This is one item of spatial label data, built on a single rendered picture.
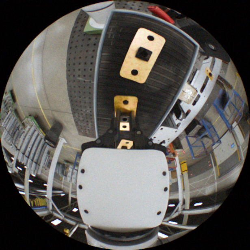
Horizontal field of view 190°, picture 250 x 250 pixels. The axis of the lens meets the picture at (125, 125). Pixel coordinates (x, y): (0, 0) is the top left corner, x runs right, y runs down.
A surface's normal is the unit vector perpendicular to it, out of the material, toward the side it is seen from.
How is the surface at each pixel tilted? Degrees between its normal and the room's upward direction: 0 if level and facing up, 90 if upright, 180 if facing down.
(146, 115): 0
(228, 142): 90
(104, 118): 0
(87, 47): 0
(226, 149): 90
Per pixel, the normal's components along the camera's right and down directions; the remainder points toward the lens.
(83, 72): -0.02, 0.73
